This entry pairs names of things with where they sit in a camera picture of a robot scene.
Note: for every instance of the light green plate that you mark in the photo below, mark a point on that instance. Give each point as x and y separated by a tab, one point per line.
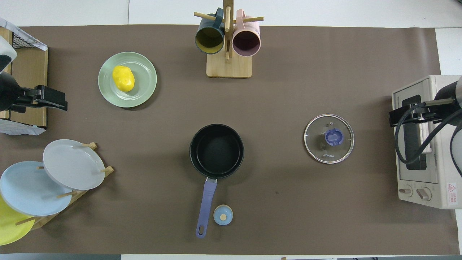
144	86

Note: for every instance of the yellow plate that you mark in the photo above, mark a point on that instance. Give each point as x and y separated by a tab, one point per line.
11	231

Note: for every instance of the dark teal mug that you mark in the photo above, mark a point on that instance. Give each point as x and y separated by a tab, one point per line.
209	38

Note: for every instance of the wooden plate rack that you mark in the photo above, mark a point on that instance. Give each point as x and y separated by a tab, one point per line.
39	222

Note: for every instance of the wooden box with mesh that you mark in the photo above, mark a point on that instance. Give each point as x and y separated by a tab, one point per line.
32	72

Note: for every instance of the wooden mug tree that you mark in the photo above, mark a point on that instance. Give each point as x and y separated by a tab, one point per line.
229	66

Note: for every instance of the glass lid with blue knob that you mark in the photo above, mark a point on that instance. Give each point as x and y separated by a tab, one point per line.
334	137

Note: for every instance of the grey plate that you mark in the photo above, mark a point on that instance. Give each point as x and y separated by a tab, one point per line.
72	164

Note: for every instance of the cream toaster oven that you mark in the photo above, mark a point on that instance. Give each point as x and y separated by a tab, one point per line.
433	162

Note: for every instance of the pink ribbed mug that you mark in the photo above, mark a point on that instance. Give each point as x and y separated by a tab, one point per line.
246	41

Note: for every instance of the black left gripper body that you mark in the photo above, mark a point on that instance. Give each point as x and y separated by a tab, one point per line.
11	92

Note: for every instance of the yellow lemon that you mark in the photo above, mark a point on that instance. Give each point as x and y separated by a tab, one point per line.
123	78

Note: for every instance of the white checked cloth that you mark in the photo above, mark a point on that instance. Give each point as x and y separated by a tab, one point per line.
32	42
21	129

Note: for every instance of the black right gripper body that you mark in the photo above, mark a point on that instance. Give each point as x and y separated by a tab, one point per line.
445	94

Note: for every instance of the light blue plate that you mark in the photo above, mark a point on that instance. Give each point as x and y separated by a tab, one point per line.
29	191

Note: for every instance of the brown table mat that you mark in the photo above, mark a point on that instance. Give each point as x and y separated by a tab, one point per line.
325	72

